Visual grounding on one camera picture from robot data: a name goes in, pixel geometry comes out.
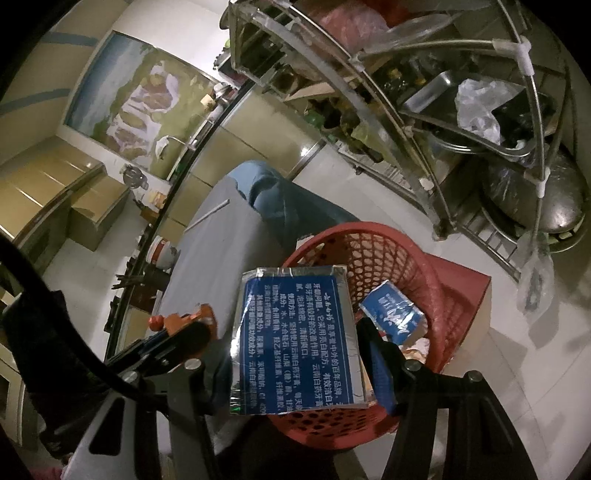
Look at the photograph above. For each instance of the white plastic bag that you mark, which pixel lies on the white plastic bag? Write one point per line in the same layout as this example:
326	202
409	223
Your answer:
480	108

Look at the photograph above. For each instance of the small blue white box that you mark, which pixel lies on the small blue white box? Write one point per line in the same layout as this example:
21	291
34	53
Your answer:
392	311

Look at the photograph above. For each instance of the red plastic bag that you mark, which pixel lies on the red plastic bag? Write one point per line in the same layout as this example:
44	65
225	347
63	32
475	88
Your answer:
355	23

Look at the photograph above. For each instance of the red plastic mesh basket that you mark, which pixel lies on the red plastic mesh basket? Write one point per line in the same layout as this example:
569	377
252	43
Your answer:
392	258

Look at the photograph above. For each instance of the white stick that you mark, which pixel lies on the white stick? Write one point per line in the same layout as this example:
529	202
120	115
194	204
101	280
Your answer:
207	213

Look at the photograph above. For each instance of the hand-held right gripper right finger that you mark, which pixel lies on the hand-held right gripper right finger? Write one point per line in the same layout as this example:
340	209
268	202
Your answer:
385	383

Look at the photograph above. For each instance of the orange red small tool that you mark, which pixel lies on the orange red small tool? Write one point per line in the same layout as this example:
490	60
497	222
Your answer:
184	320

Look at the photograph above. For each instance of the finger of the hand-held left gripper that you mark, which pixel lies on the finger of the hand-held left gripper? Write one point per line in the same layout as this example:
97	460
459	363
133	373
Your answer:
147	353

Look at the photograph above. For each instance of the red white cup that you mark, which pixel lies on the red white cup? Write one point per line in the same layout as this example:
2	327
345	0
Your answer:
161	251

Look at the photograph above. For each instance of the clear plastic bag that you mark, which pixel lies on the clear plastic bag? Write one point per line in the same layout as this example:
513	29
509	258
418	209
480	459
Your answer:
535	277

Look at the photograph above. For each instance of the metal pot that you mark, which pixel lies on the metal pot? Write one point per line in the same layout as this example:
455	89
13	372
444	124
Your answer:
558	203

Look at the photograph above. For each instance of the white crumpled paper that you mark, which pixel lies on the white crumpled paper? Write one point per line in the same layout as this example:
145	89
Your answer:
422	350

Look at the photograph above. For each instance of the beige cabinet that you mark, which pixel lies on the beige cabinet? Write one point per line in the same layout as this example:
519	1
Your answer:
55	184

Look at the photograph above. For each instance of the grey tablecloth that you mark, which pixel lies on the grey tablecloth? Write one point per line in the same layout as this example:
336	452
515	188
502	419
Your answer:
207	267

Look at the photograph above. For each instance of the wall poster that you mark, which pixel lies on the wall poster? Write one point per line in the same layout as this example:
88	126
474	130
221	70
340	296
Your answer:
138	101

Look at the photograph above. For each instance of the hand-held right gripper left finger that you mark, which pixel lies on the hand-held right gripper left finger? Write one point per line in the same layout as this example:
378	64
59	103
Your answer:
189	383

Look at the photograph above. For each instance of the metal faucet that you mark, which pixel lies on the metal faucet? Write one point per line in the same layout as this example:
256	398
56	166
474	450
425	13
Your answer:
175	138

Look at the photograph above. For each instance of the orange white carton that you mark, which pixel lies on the orange white carton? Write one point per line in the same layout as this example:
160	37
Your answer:
411	353

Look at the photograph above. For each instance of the blue silver box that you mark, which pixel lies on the blue silver box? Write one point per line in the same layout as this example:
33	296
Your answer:
295	337

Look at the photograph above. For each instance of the person's leg in jeans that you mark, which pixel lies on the person's leg in jeans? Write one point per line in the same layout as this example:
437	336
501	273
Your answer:
277	198

